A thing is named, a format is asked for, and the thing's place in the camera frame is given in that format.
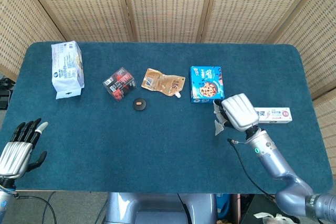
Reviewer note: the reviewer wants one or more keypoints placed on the white printed paper bag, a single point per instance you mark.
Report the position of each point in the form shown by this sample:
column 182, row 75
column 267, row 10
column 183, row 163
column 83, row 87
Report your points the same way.
column 67, row 69

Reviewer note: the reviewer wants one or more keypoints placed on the black floor equipment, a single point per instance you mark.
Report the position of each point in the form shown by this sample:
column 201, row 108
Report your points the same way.
column 4, row 100

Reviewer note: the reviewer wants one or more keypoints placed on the blue felt table mat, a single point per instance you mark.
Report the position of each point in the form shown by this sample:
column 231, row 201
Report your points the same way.
column 157, row 142

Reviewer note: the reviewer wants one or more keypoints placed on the white pink toothpaste box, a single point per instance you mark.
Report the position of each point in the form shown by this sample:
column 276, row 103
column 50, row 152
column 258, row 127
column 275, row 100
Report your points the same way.
column 275, row 115

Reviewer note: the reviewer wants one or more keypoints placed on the brown spout pouch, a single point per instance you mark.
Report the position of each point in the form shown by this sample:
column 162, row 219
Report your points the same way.
column 160, row 82

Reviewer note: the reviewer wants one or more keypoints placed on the black round lid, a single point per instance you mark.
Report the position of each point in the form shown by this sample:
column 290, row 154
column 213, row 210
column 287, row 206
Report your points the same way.
column 139, row 106

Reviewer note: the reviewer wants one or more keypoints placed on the woven rattan screen panel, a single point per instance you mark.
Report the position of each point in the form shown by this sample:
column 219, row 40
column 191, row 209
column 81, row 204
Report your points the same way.
column 249, row 6
column 328, row 129
column 21, row 24
column 315, row 37
column 78, row 6
column 168, row 6

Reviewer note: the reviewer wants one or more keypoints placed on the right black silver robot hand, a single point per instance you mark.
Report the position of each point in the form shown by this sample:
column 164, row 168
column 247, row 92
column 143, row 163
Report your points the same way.
column 241, row 113

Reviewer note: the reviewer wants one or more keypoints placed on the white crumpled paper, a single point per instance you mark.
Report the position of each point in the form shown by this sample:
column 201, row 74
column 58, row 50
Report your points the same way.
column 267, row 218

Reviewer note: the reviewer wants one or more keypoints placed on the blue plastic container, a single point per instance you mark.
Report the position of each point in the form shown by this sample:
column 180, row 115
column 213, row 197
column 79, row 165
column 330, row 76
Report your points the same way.
column 223, row 205

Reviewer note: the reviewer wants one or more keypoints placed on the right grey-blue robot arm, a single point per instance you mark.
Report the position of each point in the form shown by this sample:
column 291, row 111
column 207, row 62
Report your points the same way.
column 270, row 161

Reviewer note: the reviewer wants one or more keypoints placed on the black red clear box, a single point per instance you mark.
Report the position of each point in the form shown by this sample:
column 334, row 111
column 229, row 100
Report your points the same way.
column 119, row 83

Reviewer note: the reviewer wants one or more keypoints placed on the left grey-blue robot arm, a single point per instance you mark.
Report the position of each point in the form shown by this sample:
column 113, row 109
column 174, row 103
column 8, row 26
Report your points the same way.
column 5, row 205

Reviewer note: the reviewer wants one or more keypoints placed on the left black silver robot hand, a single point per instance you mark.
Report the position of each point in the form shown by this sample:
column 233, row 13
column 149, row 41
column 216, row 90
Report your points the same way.
column 14, row 158

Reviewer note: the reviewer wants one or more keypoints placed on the blue cookie box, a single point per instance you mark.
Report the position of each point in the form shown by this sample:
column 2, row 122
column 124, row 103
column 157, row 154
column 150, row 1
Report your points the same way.
column 207, row 85

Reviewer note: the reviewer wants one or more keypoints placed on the grey-blue robot torso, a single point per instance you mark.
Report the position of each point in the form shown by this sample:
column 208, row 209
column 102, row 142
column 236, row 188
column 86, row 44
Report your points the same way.
column 157, row 208

